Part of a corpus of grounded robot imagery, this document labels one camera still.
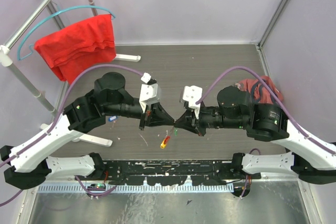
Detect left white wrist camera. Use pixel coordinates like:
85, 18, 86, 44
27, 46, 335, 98
139, 72, 161, 113

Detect metal key holder red handle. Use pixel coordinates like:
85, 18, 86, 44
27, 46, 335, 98
165, 127, 175, 138

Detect reddish shirt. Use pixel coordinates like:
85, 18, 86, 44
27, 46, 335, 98
234, 76, 284, 104

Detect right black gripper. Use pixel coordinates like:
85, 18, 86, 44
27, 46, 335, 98
174, 99, 246, 136

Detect teal clothes hanger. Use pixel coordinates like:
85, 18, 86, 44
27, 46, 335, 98
16, 5, 116, 61

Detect blue tag key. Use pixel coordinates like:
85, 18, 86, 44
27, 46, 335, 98
108, 115, 118, 122

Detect white clothes rack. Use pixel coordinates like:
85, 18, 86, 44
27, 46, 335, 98
0, 0, 142, 147

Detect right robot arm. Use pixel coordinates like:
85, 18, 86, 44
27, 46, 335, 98
175, 86, 335, 185

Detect yellow tag key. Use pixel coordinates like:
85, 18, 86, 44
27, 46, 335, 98
160, 136, 170, 149

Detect red cloth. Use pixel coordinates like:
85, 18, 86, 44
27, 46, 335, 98
34, 14, 116, 84

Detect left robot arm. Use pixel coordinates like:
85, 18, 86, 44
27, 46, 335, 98
1, 72, 174, 190

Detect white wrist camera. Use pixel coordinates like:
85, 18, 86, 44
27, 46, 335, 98
180, 86, 203, 119
139, 72, 161, 113

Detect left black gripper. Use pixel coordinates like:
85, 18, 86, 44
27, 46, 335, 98
105, 97, 175, 131

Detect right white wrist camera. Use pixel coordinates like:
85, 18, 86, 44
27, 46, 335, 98
180, 86, 203, 119

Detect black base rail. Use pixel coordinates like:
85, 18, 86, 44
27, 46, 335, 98
79, 160, 246, 186

